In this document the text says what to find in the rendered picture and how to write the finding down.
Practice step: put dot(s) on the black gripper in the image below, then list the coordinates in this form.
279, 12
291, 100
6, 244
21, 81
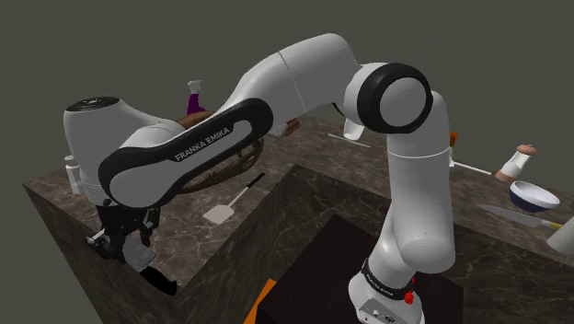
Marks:
120, 220

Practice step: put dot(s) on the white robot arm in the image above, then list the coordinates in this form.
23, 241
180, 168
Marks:
417, 188

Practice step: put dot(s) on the small white bottle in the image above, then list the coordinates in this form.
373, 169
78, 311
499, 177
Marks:
73, 176

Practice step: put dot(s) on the brown wicker basket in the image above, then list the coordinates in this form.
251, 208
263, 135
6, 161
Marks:
233, 168

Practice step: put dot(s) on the purple bottle with white cap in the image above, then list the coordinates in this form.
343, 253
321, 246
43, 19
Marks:
194, 104

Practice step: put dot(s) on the dark robot stand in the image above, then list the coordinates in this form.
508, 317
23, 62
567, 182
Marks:
314, 269

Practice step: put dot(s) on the brown and white brush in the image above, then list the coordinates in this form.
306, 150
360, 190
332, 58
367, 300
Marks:
287, 129

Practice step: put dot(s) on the thin white stick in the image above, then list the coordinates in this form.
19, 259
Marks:
350, 140

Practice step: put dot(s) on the white utensil with orange end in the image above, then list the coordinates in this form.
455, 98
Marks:
468, 168

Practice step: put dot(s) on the white pepper mill, brown top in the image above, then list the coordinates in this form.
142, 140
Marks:
515, 164

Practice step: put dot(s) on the blue and white bowl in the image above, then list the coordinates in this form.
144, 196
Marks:
533, 197

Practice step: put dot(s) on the white cup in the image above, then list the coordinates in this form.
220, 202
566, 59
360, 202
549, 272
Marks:
563, 240

